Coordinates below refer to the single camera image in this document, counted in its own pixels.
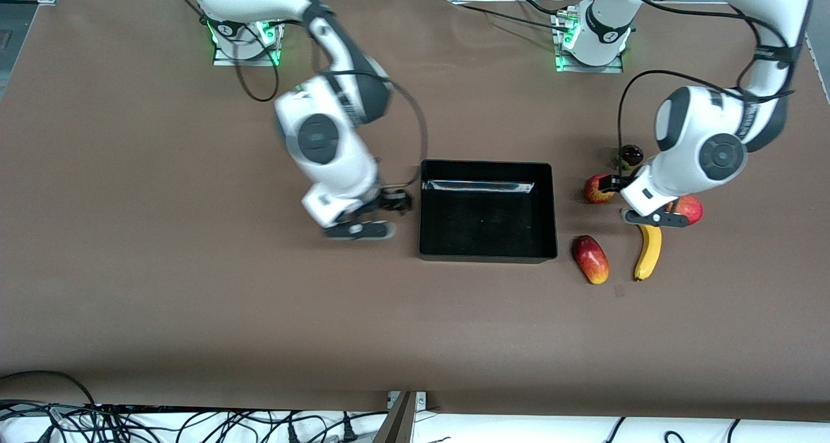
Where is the red yellow apple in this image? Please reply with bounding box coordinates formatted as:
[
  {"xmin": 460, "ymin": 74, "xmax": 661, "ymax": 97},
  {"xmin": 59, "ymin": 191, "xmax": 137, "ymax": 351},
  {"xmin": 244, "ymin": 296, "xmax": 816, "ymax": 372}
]
[{"xmin": 583, "ymin": 173, "xmax": 617, "ymax": 204}]

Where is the yellow banana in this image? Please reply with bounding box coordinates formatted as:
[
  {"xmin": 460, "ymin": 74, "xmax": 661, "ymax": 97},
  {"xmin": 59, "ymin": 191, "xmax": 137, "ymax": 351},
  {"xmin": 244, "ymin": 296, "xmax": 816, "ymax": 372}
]
[{"xmin": 634, "ymin": 224, "xmax": 663, "ymax": 281}]

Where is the black plastic box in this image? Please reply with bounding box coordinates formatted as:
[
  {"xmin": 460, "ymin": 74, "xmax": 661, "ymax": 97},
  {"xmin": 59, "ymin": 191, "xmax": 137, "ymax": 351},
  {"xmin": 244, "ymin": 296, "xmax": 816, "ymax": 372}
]
[{"xmin": 419, "ymin": 159, "xmax": 559, "ymax": 264}]

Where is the dark purple mangosteen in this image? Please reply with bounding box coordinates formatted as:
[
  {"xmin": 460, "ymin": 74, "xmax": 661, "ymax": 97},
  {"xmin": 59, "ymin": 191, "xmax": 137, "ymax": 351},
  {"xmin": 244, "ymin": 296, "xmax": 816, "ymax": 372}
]
[{"xmin": 617, "ymin": 144, "xmax": 645, "ymax": 171}]

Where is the red orange round fruit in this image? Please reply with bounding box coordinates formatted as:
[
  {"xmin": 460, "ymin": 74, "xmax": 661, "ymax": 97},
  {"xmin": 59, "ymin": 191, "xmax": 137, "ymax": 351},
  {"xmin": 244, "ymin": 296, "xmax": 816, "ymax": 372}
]
[{"xmin": 668, "ymin": 195, "xmax": 704, "ymax": 226}]

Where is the red yellow mango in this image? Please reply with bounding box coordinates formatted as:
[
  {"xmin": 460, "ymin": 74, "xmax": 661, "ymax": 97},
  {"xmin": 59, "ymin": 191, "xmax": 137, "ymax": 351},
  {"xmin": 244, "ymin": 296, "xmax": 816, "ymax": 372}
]
[{"xmin": 572, "ymin": 235, "xmax": 610, "ymax": 285}]

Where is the grey metal pole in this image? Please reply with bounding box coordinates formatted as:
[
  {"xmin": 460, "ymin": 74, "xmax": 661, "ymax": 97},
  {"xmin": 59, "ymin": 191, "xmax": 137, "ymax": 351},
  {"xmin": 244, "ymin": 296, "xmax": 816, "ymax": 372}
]
[{"xmin": 372, "ymin": 391, "xmax": 416, "ymax": 443}]

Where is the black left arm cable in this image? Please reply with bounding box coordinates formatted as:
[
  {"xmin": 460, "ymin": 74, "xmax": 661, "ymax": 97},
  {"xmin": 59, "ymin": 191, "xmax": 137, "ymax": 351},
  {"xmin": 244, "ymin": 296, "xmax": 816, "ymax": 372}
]
[{"xmin": 616, "ymin": 0, "xmax": 800, "ymax": 171}]

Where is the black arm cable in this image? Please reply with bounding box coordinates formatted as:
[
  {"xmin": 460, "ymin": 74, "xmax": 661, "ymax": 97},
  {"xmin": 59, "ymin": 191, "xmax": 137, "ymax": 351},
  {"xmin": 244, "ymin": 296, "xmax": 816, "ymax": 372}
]
[
  {"xmin": 230, "ymin": 15, "xmax": 430, "ymax": 191},
  {"xmin": 616, "ymin": 0, "xmax": 800, "ymax": 171}
]

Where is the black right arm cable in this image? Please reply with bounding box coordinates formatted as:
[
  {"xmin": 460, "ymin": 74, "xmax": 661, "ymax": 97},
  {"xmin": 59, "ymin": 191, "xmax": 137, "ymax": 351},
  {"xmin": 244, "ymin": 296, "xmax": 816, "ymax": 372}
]
[{"xmin": 230, "ymin": 15, "xmax": 430, "ymax": 191}]

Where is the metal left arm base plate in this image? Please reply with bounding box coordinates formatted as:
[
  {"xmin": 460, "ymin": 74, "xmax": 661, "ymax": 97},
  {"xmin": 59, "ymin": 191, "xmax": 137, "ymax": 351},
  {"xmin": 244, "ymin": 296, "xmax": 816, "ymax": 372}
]
[{"xmin": 554, "ymin": 12, "xmax": 624, "ymax": 74}]

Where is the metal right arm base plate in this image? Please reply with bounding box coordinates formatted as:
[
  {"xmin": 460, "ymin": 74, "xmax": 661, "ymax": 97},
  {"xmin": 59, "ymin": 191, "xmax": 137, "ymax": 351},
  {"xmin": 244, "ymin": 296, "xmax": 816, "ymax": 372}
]
[{"xmin": 213, "ymin": 21, "xmax": 281, "ymax": 67}]

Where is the small metal table bracket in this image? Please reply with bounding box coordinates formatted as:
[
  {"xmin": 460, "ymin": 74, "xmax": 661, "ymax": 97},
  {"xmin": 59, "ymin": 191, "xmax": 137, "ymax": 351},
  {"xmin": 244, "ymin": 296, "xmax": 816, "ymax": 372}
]
[{"xmin": 387, "ymin": 390, "xmax": 428, "ymax": 410}]

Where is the black cable on table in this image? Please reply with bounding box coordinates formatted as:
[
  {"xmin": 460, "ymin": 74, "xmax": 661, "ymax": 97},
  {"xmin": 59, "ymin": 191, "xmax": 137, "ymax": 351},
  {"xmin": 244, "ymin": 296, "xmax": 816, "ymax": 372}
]
[{"xmin": 447, "ymin": 0, "xmax": 571, "ymax": 35}]

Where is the black curved cable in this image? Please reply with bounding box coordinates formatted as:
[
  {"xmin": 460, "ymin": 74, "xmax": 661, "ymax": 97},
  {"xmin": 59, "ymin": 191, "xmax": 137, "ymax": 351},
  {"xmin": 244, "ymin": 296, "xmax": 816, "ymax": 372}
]
[{"xmin": 175, "ymin": 409, "xmax": 273, "ymax": 443}]

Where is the black looping cable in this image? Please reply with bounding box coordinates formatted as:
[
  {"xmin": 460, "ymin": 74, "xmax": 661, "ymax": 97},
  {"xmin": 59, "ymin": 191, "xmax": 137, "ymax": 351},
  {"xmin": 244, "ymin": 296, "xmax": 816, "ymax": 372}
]
[{"xmin": 0, "ymin": 370, "xmax": 98, "ymax": 410}]

